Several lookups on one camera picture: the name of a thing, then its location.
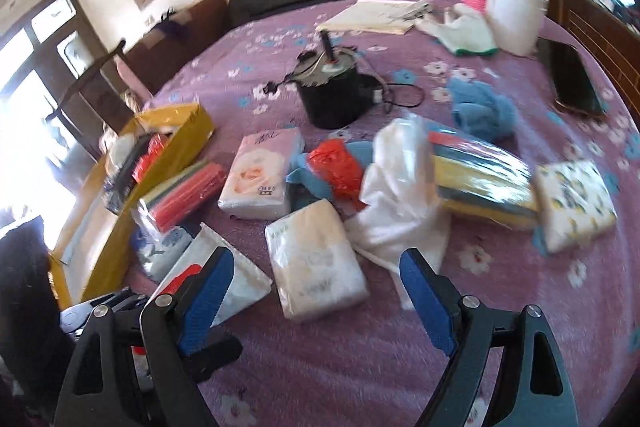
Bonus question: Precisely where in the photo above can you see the cream tissue pack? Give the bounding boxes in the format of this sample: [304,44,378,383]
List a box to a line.
[265,199,369,322]

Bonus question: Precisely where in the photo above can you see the black snack packet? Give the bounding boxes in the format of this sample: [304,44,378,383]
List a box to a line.
[103,133,153,216]

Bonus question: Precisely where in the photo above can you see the pink rose tissue pack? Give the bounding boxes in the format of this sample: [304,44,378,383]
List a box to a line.
[218,128,305,221]

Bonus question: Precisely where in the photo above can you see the red plastic bag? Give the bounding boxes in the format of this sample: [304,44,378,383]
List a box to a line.
[132,133,167,183]

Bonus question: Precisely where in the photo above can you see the blue cloth with red bag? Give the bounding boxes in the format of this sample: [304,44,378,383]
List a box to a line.
[285,139,373,210]

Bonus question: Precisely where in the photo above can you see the blue white tissue box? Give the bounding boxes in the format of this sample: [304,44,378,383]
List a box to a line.
[129,227,193,283]

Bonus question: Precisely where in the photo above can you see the yellow cardboard box tray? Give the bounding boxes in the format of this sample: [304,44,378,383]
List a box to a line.
[50,103,215,309]

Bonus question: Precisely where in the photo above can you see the lemon print tissue pack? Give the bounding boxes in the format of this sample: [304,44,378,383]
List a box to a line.
[534,160,617,254]

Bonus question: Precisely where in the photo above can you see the bagged colourful sponge cloths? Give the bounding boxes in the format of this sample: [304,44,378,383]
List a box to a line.
[426,122,538,230]

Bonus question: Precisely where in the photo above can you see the white cloth towel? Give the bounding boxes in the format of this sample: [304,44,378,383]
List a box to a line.
[345,113,450,310]

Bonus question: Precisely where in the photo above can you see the purple floral tablecloth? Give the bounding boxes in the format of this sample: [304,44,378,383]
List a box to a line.
[119,0,640,427]

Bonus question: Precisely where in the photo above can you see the brown wooden chair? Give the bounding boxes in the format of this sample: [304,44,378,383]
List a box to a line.
[116,0,231,102]

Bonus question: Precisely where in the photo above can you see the light blue knitted cloth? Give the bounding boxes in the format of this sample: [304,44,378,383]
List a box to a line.
[447,78,518,143]

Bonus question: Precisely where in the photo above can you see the black cylindrical electric motor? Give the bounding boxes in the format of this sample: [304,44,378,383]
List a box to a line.
[262,30,390,130]

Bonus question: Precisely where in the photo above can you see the black smartphone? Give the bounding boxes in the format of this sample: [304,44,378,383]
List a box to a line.
[537,38,606,120]

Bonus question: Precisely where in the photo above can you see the white green cuffed glove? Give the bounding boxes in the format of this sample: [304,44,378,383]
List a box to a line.
[414,3,499,56]

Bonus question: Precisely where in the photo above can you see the white plastic jar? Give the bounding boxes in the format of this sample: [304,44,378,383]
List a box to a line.
[486,0,549,56]

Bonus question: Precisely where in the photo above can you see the open paper notebook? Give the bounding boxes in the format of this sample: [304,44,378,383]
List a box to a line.
[317,0,432,36]

